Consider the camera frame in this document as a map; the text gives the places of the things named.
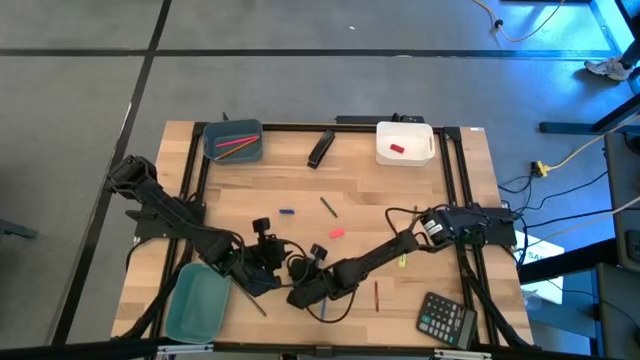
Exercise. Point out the black aluminium table frame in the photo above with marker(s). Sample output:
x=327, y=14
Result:
x=300, y=127

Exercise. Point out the pink eraser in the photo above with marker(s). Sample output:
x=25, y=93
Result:
x=337, y=233

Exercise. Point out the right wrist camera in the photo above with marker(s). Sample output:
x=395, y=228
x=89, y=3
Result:
x=319, y=252

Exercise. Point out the grey desk top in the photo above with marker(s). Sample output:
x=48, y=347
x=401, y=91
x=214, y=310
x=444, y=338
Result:
x=622, y=200
x=620, y=320

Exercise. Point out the white plastic bin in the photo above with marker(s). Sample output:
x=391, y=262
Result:
x=415, y=135

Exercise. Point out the teal green plastic bin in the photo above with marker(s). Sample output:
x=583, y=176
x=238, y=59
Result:
x=197, y=307

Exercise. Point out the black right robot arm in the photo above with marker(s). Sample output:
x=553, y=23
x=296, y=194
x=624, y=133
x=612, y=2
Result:
x=380, y=255

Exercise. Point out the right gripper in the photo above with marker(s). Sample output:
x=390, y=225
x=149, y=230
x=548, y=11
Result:
x=325, y=290

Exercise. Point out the black desk leg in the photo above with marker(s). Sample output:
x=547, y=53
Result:
x=565, y=127

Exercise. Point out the red eraser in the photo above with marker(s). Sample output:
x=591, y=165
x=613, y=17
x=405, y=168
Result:
x=397, y=148

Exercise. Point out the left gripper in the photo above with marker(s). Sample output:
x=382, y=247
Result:
x=265, y=257

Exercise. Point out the black stapler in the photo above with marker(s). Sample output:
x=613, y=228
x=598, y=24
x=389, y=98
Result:
x=321, y=149

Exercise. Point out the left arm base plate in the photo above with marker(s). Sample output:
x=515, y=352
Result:
x=145, y=231

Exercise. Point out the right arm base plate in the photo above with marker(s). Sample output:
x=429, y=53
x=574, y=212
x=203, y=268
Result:
x=502, y=235

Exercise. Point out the white printed box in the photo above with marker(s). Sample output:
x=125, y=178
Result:
x=542, y=260

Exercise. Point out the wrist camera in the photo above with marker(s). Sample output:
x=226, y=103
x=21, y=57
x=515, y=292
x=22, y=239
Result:
x=261, y=225
x=319, y=252

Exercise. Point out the black gantry beam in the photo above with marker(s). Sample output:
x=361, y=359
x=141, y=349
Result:
x=75, y=350

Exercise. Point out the blue pencil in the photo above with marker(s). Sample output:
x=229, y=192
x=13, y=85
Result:
x=323, y=310

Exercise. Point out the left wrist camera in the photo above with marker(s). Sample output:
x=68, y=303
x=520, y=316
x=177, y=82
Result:
x=261, y=225

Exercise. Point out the person's shoe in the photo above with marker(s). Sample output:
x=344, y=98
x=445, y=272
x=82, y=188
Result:
x=607, y=69

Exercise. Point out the dark blue plastic bin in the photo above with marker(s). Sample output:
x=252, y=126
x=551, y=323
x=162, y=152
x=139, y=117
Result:
x=225, y=129

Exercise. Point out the grey floor object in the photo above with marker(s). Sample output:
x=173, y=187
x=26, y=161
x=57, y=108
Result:
x=15, y=229

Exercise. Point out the dark long pencil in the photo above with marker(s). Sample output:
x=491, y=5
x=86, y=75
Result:
x=255, y=304

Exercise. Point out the person's leg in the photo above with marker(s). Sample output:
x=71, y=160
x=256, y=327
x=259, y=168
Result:
x=632, y=57

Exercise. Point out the silver aluminium upright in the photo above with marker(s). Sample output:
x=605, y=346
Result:
x=185, y=349
x=462, y=354

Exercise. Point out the black desk calculator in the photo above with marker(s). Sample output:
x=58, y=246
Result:
x=445, y=320

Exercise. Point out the black desk beam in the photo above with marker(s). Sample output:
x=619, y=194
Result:
x=575, y=260

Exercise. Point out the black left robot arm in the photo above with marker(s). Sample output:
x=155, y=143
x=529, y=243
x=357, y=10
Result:
x=165, y=207

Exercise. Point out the yellow-green eraser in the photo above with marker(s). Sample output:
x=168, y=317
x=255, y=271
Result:
x=402, y=261

